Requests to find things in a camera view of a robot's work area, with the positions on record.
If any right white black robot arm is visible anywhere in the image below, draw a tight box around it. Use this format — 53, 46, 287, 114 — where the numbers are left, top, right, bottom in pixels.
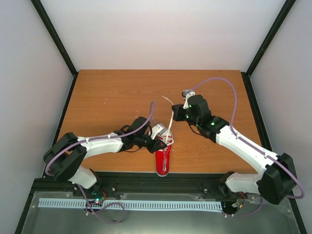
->
172, 90, 296, 205

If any black frame post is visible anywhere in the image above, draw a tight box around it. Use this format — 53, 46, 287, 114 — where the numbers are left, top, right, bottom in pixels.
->
30, 0, 79, 77
245, 0, 297, 76

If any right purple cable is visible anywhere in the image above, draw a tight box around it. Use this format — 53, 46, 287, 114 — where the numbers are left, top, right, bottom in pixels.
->
192, 77, 305, 217

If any small circuit board with led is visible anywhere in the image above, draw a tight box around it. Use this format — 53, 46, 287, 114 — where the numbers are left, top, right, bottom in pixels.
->
92, 188, 107, 203

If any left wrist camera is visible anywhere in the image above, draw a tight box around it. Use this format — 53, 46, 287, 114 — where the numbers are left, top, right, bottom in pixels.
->
150, 123, 167, 139

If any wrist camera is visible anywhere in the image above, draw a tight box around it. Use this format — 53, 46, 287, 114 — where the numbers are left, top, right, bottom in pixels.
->
150, 123, 167, 139
182, 90, 195, 109

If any light blue slotted cable duct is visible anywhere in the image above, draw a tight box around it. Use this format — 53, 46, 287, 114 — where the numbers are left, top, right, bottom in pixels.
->
38, 198, 222, 212

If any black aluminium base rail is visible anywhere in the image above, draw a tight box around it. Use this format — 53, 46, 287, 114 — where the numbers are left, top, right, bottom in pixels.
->
31, 170, 247, 199

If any left black frame post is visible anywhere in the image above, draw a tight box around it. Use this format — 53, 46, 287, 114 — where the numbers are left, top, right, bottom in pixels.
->
30, 0, 79, 77

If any red canvas sneaker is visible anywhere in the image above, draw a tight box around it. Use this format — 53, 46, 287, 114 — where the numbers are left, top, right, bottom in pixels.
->
155, 131, 174, 177

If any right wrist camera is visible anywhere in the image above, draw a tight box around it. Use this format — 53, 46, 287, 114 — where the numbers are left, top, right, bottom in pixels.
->
182, 90, 195, 109

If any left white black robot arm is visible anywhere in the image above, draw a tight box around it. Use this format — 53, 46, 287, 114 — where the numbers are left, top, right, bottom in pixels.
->
43, 117, 174, 196

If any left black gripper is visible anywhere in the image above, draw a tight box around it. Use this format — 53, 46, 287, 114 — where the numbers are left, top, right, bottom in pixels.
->
135, 135, 167, 154

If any right black frame post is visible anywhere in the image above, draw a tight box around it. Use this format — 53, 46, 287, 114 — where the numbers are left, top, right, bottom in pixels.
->
245, 0, 297, 76

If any white shoelace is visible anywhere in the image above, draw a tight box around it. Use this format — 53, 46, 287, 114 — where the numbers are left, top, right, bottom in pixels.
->
162, 110, 173, 173

